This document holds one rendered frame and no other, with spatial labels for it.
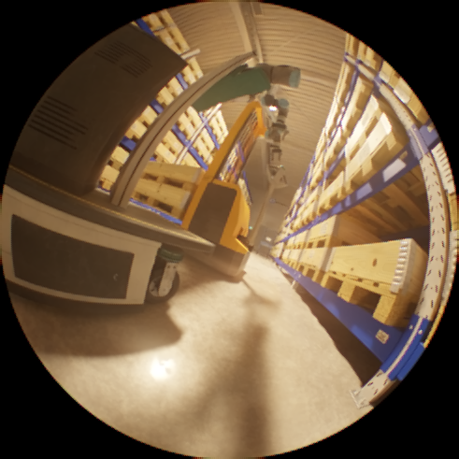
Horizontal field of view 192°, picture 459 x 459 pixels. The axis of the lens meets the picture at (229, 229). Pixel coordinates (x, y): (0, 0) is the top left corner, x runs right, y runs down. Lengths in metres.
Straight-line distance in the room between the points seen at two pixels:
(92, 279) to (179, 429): 0.37
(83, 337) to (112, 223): 0.31
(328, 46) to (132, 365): 7.84
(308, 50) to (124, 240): 7.68
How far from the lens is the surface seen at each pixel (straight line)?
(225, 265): 1.30
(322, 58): 7.64
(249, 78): 0.95
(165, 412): 0.38
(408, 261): 0.69
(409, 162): 0.99
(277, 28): 7.62
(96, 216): 0.31
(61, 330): 0.47
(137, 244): 0.34
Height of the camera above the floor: 0.37
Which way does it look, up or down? 3 degrees up
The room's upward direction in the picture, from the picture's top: 23 degrees clockwise
